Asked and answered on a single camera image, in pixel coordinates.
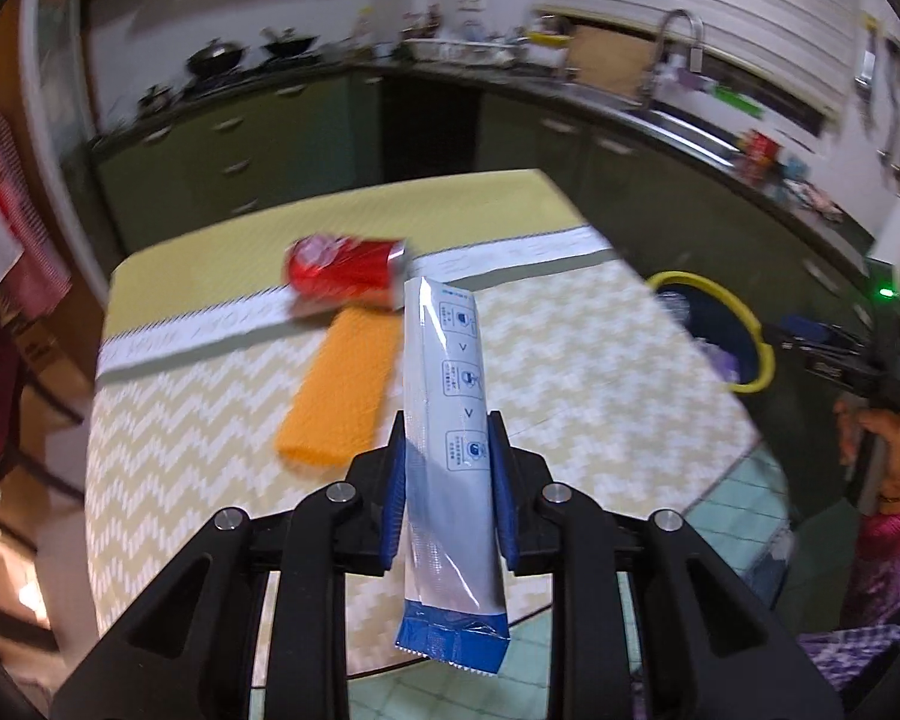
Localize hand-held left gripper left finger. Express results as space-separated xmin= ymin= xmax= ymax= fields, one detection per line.
xmin=51 ymin=409 xmax=407 ymax=720

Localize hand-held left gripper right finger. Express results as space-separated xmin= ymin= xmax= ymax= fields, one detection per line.
xmin=486 ymin=409 xmax=845 ymax=720

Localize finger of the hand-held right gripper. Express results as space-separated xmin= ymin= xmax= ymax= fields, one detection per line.
xmin=761 ymin=313 xmax=860 ymax=376

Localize white and blue sachet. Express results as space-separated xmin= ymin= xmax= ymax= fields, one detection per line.
xmin=394 ymin=275 xmax=511 ymax=676

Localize yellow rimmed trash bin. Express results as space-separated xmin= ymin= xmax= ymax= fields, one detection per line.
xmin=645 ymin=270 xmax=777 ymax=395

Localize orange cloth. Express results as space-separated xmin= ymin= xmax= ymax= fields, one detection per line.
xmin=276 ymin=307 xmax=404 ymax=470

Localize red drink can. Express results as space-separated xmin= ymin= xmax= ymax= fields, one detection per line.
xmin=283 ymin=235 xmax=410 ymax=312

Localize person's right forearm pink sleeve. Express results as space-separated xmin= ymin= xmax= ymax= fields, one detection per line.
xmin=844 ymin=476 xmax=900 ymax=627

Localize person's right hand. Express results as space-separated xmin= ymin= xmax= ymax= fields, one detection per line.
xmin=832 ymin=399 xmax=900 ymax=500

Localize red tin on counter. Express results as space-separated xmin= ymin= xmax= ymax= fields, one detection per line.
xmin=739 ymin=129 xmax=781 ymax=181

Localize yellow zigzag tablecloth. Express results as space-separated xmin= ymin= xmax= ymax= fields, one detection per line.
xmin=82 ymin=167 xmax=766 ymax=698

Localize teal diamond pattern tablecloth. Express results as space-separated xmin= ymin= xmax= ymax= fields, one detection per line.
xmin=345 ymin=431 xmax=792 ymax=720

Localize steel kitchen sink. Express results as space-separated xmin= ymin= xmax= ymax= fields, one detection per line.
xmin=622 ymin=105 xmax=736 ymax=166

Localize purple checked clothing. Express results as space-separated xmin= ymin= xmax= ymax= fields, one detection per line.
xmin=795 ymin=622 xmax=900 ymax=695

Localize steel kitchen faucet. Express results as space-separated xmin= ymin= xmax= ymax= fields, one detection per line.
xmin=640 ymin=9 xmax=706 ymax=110

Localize wooden cutting board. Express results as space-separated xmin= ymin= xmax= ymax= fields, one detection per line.
xmin=566 ymin=24 xmax=646 ymax=98

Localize green kitchen cabinets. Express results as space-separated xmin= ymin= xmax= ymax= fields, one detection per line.
xmin=90 ymin=67 xmax=893 ymax=361

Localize gas stove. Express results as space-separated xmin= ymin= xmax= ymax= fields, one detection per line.
xmin=180 ymin=52 xmax=323 ymax=95

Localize white dish rack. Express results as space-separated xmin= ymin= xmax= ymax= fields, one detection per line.
xmin=401 ymin=37 xmax=530 ymax=65

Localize black wok with ladle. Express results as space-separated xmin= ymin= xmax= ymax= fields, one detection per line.
xmin=259 ymin=26 xmax=320 ymax=61

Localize black wok with lid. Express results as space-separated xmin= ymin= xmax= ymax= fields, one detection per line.
xmin=186 ymin=37 xmax=248 ymax=77

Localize red checked apron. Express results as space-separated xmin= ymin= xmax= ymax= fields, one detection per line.
xmin=0 ymin=45 xmax=72 ymax=331

